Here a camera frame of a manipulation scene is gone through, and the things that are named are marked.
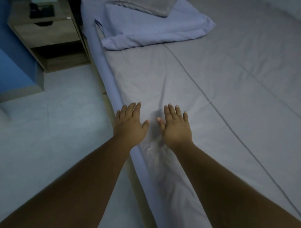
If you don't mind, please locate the person's right forearm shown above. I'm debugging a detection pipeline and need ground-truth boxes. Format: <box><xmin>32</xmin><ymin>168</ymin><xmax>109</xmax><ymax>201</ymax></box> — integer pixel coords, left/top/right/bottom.
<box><xmin>170</xmin><ymin>142</ymin><xmax>301</xmax><ymax>228</ymax></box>

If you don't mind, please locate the light blue pillow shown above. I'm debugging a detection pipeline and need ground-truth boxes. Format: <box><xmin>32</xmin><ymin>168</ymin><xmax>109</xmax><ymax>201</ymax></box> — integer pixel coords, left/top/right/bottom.
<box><xmin>102</xmin><ymin>0</ymin><xmax>217</xmax><ymax>51</ymax></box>

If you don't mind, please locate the light blue mattress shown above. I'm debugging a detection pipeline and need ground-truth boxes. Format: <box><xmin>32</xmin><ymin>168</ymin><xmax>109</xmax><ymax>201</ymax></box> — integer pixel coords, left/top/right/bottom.
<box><xmin>80</xmin><ymin>0</ymin><xmax>170</xmax><ymax>228</ymax></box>

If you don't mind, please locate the person's right hand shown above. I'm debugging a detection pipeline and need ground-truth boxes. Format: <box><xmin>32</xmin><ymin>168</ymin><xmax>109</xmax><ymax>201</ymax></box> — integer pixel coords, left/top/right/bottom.
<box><xmin>156</xmin><ymin>104</ymin><xmax>193</xmax><ymax>151</ymax></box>

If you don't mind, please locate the black object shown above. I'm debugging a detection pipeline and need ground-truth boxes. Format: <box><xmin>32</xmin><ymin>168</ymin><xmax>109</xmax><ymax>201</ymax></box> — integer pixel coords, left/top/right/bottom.
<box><xmin>29</xmin><ymin>2</ymin><xmax>55</xmax><ymax>19</ymax></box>

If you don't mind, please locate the wooden bedside table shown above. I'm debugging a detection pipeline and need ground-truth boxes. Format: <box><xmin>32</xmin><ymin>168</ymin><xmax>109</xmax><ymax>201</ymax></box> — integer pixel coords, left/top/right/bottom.
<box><xmin>7</xmin><ymin>0</ymin><xmax>91</xmax><ymax>73</ymax></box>

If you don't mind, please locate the grey bed sheet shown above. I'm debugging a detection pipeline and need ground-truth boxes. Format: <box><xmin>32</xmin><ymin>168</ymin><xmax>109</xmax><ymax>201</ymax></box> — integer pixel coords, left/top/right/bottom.
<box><xmin>95</xmin><ymin>0</ymin><xmax>301</xmax><ymax>228</ymax></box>

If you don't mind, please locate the person's left forearm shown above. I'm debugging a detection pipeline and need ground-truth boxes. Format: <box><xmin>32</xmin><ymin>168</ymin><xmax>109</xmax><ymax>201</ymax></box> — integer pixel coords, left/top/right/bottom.
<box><xmin>0</xmin><ymin>136</ymin><xmax>136</xmax><ymax>228</ymax></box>

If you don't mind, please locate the folded grey cloth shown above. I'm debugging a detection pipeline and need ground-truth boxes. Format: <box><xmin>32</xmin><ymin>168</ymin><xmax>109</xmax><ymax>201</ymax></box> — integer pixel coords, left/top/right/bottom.
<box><xmin>107</xmin><ymin>0</ymin><xmax>177</xmax><ymax>18</ymax></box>

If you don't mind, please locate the person's left hand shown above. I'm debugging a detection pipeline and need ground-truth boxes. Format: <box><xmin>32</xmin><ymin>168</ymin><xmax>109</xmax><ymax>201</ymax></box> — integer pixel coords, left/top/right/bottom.
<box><xmin>113</xmin><ymin>102</ymin><xmax>150</xmax><ymax>148</ymax></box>

